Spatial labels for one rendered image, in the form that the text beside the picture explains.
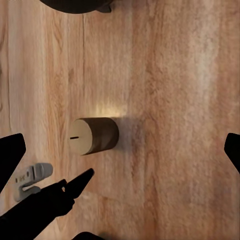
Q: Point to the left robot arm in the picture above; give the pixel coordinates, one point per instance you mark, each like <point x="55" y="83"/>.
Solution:
<point x="38" y="207"/>

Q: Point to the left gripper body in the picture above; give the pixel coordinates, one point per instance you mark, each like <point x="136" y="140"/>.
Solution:
<point x="34" y="213"/>

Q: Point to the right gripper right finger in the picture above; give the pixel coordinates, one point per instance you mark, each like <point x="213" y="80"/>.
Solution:
<point x="232" y="149"/>

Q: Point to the cauldron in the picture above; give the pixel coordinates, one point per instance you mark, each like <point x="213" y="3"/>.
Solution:
<point x="79" y="6"/>

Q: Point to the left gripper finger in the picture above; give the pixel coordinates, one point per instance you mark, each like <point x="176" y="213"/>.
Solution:
<point x="74" y="188"/>
<point x="62" y="183"/>

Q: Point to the pillar candle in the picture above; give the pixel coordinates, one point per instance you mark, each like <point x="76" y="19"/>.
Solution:
<point x="89" y="135"/>

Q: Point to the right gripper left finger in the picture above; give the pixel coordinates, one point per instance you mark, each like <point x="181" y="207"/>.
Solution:
<point x="12" y="150"/>

